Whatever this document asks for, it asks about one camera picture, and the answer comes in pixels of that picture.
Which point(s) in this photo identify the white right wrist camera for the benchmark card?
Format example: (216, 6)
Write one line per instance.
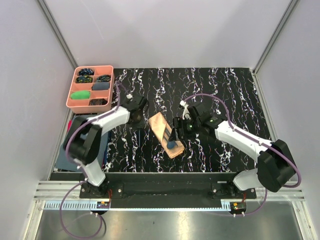
(186, 114)

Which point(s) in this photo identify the black marble pattern mat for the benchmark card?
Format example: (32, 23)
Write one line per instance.
(222, 90)

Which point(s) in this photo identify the aluminium post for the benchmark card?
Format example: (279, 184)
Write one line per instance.
(57, 32)
(276, 34)

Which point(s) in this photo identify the blue plastic knife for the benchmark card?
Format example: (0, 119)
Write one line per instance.
(139, 138)

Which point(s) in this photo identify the blue grey folded napkin stack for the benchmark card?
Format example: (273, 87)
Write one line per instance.
(63, 164)

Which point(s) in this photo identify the dark patterned cloth roll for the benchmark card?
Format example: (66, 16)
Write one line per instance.
(98, 102)

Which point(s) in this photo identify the blue plastic fork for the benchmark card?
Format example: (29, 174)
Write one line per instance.
(171, 139)

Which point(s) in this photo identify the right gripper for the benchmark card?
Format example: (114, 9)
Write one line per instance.
(178, 123)

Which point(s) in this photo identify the blue patterned roll top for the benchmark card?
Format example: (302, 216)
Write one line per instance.
(85, 72)

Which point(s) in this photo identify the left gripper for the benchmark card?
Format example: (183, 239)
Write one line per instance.
(141, 112)

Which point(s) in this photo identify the pink divided organizer tray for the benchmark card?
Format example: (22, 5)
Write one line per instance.
(82, 106)

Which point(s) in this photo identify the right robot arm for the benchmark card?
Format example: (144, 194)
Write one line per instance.
(274, 162)

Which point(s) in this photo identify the blue patterned roll right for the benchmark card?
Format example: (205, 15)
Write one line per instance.
(105, 78)

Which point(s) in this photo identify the blue yellow patterned roll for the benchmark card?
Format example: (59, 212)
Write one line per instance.
(83, 79)

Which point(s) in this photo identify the left rear aluminium post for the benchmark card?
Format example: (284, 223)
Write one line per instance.
(57, 32)

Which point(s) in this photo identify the peach cloth napkin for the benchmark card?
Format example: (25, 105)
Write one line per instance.
(162, 131)

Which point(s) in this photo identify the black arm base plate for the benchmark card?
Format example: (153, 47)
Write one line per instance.
(216, 185)

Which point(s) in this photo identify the grey folded cloth in tray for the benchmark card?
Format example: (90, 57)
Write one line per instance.
(100, 86)

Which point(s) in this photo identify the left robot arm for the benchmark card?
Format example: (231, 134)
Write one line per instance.
(82, 142)

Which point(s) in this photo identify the right rear aluminium post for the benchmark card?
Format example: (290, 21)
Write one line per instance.
(276, 34)

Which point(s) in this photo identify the green rolled cloth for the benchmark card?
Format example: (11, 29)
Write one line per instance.
(80, 95)

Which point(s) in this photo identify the aluminium frame rail front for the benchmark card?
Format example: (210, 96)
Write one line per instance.
(68, 196)

